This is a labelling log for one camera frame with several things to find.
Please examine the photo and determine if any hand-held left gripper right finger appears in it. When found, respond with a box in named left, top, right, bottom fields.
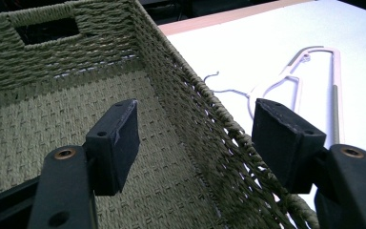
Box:
left=251, top=97, right=366, bottom=229

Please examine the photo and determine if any pink clothes hanger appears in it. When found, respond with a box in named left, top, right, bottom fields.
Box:
left=203, top=45, right=346, bottom=145

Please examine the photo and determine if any green woven basket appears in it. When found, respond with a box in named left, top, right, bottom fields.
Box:
left=0, top=0, right=320, bottom=229

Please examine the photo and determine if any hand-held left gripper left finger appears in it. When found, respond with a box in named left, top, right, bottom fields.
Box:
left=27, top=98, right=141, bottom=229

